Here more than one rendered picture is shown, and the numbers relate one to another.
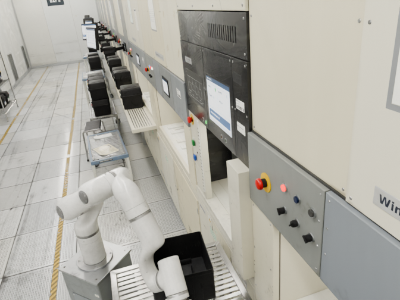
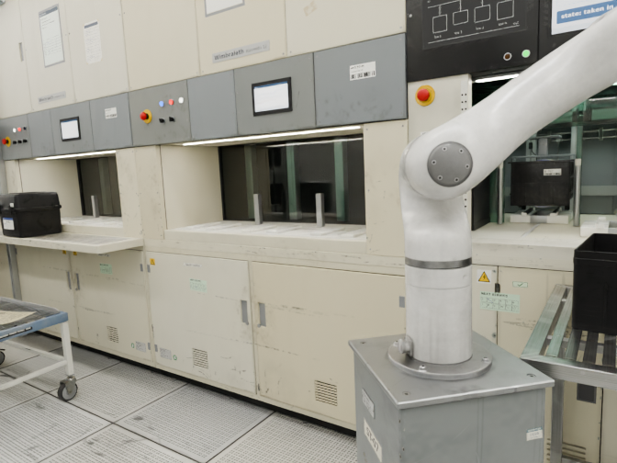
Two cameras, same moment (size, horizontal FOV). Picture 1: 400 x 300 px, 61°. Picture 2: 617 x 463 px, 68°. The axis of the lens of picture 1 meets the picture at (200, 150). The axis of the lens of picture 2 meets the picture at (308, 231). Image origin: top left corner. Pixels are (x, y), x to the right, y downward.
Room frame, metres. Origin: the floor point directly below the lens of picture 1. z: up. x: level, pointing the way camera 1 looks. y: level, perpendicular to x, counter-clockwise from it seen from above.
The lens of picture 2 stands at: (0.98, 1.35, 1.13)
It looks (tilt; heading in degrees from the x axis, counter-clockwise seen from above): 8 degrees down; 319
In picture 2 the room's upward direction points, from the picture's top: 3 degrees counter-clockwise
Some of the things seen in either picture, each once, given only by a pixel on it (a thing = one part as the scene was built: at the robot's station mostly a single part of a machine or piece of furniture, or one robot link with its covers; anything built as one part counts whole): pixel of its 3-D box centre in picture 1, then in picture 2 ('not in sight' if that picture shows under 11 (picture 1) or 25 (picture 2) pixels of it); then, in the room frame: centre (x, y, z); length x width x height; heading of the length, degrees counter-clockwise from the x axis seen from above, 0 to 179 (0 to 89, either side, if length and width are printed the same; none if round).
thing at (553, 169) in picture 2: not in sight; (543, 175); (1.79, -0.64, 1.06); 0.24 x 0.20 x 0.32; 15
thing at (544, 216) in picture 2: not in sight; (542, 215); (1.79, -0.64, 0.89); 0.22 x 0.21 x 0.04; 105
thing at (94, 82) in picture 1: (97, 89); not in sight; (5.20, 1.48, 0.85); 0.30 x 0.28 x 0.26; 14
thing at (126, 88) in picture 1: (131, 96); (29, 213); (4.26, 0.81, 0.93); 0.30 x 0.28 x 0.26; 12
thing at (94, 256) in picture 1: (91, 245); (438, 310); (1.46, 0.63, 0.85); 0.19 x 0.19 x 0.18
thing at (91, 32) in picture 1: (105, 40); not in sight; (4.71, 1.09, 1.59); 0.50 x 0.41 x 0.36; 105
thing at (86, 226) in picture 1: (87, 209); (433, 196); (1.48, 0.61, 1.07); 0.19 x 0.12 x 0.24; 134
